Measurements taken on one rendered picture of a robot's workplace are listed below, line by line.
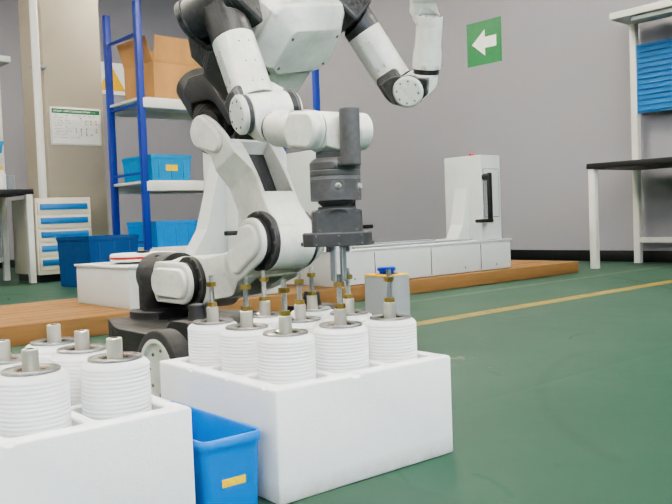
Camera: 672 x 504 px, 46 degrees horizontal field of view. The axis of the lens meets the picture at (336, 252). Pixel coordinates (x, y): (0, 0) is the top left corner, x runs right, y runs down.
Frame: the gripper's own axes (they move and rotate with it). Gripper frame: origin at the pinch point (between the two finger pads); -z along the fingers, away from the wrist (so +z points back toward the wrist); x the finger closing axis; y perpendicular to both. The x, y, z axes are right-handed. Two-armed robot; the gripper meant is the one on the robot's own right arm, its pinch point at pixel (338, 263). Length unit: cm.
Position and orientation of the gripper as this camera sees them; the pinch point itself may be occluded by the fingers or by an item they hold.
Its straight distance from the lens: 138.5
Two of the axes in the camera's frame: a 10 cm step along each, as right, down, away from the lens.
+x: -9.9, 0.4, -1.0
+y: 1.0, 0.4, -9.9
